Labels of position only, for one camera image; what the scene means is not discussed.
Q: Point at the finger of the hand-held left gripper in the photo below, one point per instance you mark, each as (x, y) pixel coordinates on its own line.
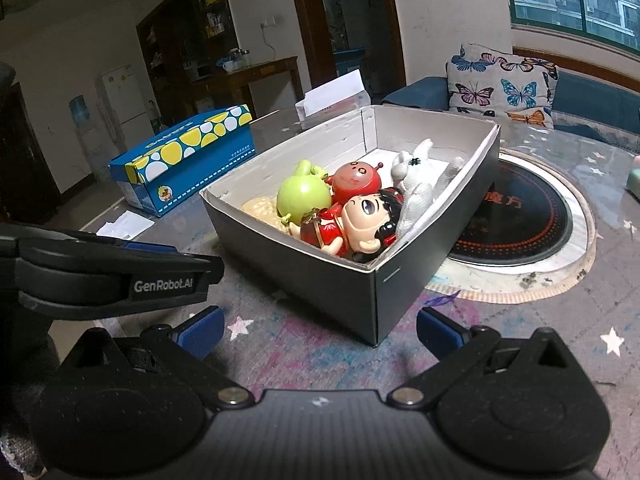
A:
(150, 247)

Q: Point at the dark wooden side table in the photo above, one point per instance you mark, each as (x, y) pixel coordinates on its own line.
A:
(250, 77)

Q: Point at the person's left hand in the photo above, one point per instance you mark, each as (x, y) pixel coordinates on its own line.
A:
(20, 410)

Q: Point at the dark wooden door frame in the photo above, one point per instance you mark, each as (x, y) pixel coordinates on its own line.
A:
(300, 20)

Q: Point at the blue sofa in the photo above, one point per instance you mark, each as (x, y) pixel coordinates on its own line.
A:
(420, 92)

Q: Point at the white wall socket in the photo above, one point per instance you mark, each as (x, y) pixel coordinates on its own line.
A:
(268, 22)

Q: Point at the blue plastic bin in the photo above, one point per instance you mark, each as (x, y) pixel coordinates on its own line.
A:
(350, 62)

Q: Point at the green alien toy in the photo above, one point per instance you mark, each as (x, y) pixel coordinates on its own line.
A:
(300, 195)

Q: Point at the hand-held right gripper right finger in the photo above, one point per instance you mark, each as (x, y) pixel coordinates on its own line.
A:
(440, 332)

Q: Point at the water dispenser with blue bottle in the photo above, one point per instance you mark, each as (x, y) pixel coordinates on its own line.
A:
(82, 120)

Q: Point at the beige peanut toy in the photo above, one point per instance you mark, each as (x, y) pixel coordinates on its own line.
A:
(262, 210)

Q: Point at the white open paper box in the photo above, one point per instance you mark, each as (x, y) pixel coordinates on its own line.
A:
(332, 92)

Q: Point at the white paper sheet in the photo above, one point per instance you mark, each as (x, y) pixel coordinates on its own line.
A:
(125, 225)

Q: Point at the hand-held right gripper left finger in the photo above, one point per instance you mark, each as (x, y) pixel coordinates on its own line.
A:
(200, 331)

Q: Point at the butterfly print pillow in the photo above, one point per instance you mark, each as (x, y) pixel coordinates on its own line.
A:
(500, 85)

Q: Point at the white rabbit toy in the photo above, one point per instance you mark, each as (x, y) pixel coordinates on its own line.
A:
(421, 195)

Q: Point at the blue box with yellow dots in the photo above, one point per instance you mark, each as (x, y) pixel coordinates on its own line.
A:
(185, 160)

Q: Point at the boy doll with red hat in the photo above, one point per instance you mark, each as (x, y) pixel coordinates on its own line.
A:
(365, 216)

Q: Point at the round built-in induction cooker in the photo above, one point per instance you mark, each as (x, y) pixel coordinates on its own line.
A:
(525, 220)

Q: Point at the red round toy figure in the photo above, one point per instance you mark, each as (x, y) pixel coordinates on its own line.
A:
(355, 181)

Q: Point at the white refrigerator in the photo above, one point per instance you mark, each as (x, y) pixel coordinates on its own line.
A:
(125, 97)

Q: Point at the dark wooden display cabinet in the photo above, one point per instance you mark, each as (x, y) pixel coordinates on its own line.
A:
(175, 45)

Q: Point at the grey cardboard box white inside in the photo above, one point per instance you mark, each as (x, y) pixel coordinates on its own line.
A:
(310, 280)

